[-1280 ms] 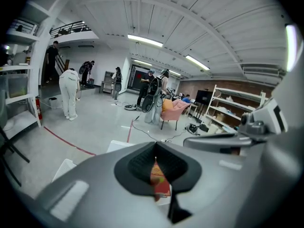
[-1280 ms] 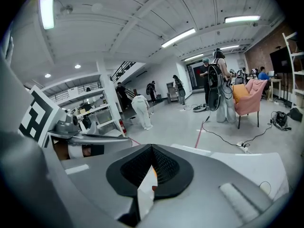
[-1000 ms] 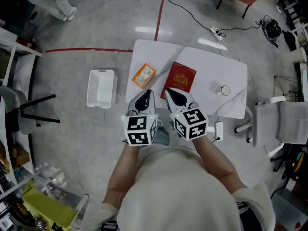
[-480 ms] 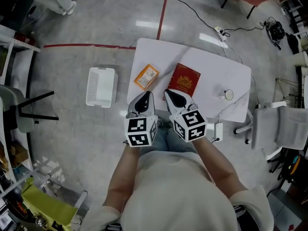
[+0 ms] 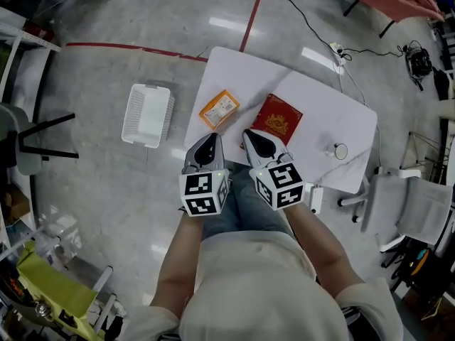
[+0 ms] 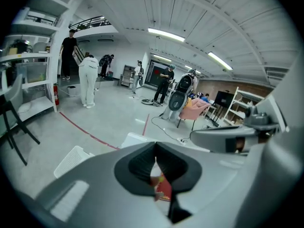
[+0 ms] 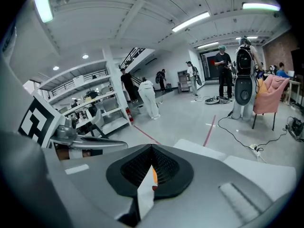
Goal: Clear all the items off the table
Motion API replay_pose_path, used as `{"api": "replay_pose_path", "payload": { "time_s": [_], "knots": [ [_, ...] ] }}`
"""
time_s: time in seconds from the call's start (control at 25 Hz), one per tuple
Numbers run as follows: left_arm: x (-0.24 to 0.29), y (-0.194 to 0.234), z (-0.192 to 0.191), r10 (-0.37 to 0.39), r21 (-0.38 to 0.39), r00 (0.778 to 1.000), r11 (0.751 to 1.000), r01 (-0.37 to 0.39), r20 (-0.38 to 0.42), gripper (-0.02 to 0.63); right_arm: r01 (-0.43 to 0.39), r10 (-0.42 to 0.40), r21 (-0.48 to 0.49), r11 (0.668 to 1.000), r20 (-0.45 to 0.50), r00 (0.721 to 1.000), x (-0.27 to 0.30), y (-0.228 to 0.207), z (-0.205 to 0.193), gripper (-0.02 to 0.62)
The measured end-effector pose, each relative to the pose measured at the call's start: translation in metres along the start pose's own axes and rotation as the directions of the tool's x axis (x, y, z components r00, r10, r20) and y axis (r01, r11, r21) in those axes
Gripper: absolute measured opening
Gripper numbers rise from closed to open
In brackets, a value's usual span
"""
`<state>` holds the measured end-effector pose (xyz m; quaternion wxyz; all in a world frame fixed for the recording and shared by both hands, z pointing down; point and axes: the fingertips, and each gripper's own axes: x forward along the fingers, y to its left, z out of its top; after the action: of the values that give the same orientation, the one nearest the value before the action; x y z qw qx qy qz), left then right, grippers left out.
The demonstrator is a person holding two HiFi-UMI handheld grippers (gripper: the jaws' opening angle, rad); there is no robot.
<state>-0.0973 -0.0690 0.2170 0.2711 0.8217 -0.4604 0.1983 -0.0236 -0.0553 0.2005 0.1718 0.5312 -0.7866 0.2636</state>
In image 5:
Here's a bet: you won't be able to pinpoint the black device with cables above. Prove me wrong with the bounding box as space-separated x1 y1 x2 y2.
404 40 434 92

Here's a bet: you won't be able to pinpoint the orange snack packet item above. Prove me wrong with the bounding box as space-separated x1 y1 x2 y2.
198 89 241 131

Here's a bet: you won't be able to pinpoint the grey chair with black legs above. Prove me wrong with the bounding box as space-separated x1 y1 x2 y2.
0 103 80 176

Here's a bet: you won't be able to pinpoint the white plastic basket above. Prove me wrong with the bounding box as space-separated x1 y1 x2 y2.
121 83 176 150

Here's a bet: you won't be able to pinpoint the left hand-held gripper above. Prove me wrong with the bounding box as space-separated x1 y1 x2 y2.
178 132 232 217

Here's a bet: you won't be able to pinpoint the red gold-patterned box item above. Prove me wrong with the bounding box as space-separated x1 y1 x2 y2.
240 93 304 151

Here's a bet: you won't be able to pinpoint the white marble table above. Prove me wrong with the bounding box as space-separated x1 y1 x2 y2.
183 46 378 195

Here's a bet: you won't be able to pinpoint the white office chair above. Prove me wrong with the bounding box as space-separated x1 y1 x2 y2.
337 167 455 252

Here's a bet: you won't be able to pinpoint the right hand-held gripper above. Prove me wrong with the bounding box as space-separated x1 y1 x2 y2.
242 129 306 212

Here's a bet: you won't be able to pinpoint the white cable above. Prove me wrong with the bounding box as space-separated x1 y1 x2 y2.
337 62 382 170

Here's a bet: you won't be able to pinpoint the person's left forearm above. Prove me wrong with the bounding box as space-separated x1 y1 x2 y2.
150 210 205 309

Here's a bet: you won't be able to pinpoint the person's cream shirt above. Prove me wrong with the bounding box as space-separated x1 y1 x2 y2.
119 231 405 341

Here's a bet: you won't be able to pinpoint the black floor cable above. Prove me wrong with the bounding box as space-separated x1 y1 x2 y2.
275 0 406 58

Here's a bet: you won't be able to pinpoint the brown cardboard box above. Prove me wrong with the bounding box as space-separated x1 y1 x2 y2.
2 185 31 224

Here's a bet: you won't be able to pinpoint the black chair legs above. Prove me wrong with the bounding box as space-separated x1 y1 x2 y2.
342 0 396 39

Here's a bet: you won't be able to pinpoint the person's right forearm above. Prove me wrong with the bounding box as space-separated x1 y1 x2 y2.
283 200 366 300

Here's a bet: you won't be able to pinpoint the small round white item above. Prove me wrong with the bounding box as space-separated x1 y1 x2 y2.
324 142 349 161

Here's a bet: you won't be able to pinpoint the white power strip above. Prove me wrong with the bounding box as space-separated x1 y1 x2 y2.
329 41 348 66

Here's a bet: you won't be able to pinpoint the white power adapter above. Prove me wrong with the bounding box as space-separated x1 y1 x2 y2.
308 184 323 215

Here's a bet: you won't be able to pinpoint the person's blue jeans legs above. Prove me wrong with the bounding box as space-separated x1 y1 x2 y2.
202 163 296 241

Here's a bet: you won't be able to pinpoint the black folding stand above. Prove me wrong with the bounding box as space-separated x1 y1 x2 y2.
400 131 453 186

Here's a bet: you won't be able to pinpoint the white metal shelf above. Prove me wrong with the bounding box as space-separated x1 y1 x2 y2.
0 21 62 103

